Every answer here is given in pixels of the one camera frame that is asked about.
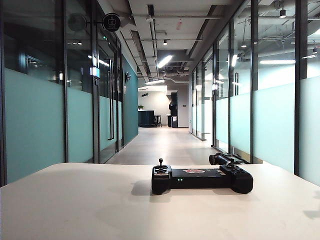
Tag black remote control with joysticks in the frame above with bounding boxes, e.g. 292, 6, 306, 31
151, 157, 254, 196

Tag black quadruped robot dog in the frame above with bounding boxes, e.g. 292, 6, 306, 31
209, 152, 243, 166

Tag long linear ceiling light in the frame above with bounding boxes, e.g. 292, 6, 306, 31
156, 54, 173, 68
144, 78, 166, 85

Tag blue white door sign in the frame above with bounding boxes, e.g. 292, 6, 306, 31
89, 65, 101, 79

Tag round black hanging sign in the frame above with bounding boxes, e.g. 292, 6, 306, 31
102, 12, 122, 32

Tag long black door handle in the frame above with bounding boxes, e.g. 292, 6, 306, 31
107, 57, 115, 141

